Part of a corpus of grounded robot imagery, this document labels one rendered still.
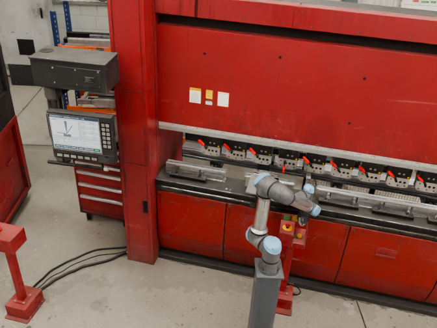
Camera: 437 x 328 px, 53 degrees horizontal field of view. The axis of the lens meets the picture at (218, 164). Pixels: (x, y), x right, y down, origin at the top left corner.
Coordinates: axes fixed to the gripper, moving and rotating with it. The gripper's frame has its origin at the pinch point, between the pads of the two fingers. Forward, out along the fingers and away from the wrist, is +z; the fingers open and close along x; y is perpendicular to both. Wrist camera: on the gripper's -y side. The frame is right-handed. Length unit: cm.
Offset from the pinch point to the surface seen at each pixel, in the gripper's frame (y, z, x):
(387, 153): 33, -51, -51
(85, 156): -17, -47, 154
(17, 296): -66, 61, 204
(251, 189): 13.0, -15.4, 39.9
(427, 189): 30, -28, -84
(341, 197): 31.2, -6.3, -27.8
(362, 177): 31, -28, -38
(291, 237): -6.0, 8.2, 5.9
